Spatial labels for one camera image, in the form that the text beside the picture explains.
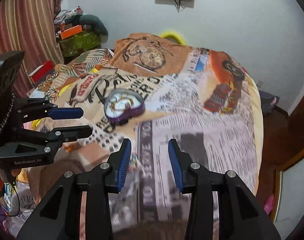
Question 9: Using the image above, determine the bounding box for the yellow ring behind bed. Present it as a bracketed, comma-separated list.
[158, 30, 187, 46]

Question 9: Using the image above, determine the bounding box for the orange box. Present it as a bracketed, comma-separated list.
[60, 25, 83, 40]

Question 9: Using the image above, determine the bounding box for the heart-shaped purple tin box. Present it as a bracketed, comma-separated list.
[104, 88, 145, 126]

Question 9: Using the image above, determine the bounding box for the dark bag on floor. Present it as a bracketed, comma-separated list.
[259, 90, 279, 115]

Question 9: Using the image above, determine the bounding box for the green patterned storage box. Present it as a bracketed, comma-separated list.
[59, 30, 100, 57]

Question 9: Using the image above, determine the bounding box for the newspaper print bed blanket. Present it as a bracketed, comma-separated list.
[19, 33, 263, 238]

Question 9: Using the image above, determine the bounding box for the red beaded jewelry pile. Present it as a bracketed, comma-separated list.
[109, 95, 134, 112]

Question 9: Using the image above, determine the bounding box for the striped red curtain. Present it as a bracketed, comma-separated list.
[0, 0, 63, 98]

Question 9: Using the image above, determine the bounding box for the wall power outlet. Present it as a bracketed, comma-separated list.
[257, 80, 263, 87]

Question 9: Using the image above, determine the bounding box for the person hand holding gripper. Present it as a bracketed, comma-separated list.
[0, 168, 22, 183]

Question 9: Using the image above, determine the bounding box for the wooden door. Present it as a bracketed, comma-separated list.
[262, 96, 304, 166]

